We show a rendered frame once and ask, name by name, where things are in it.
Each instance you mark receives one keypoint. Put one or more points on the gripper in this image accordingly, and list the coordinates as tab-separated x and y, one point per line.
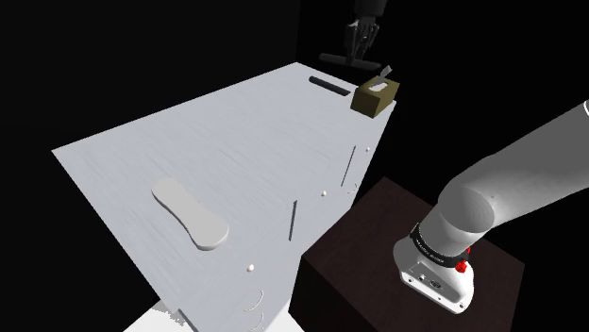
362	33

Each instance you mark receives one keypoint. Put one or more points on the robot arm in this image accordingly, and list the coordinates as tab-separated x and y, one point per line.
497	197

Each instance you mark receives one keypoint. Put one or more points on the black long bar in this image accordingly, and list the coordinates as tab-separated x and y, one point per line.
338	59

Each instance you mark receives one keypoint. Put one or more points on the black slim flat bar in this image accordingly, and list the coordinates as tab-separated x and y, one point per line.
329	86

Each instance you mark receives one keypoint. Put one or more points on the olive tissue box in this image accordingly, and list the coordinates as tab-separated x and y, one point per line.
373	97

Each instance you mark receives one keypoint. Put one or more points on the white desk with drawers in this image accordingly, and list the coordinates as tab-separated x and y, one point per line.
239	138

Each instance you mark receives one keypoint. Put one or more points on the dark brown robot stand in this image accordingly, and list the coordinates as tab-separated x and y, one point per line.
359	257

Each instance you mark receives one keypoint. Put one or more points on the white flat peanut-shaped object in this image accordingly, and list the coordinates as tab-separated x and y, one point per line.
193	216

